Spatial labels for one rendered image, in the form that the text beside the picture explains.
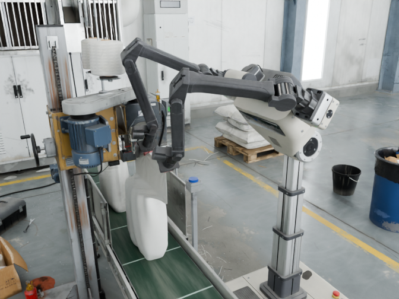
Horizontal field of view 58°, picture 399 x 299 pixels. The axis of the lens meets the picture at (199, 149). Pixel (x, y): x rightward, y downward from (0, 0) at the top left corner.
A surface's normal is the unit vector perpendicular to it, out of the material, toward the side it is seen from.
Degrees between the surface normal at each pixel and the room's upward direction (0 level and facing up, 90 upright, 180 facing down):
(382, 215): 93
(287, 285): 90
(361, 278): 0
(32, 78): 90
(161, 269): 0
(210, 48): 90
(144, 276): 0
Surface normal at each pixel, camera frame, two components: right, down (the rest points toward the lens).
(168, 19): 0.48, 0.29
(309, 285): -0.01, -0.94
